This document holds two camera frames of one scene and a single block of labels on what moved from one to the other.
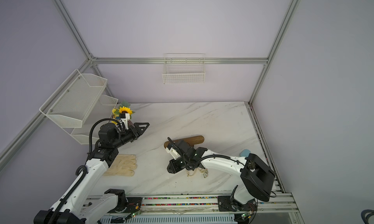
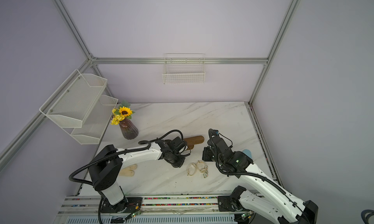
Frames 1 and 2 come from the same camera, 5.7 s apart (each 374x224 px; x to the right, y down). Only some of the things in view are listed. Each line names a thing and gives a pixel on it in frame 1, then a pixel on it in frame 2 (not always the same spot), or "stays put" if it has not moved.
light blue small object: x=245 y=153 stays put
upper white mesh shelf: x=70 y=103 stays put
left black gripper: x=140 y=132 to x=179 y=164
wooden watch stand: x=193 y=140 stays put
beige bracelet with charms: x=204 y=171 stays put
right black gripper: x=176 y=167 to x=207 y=157
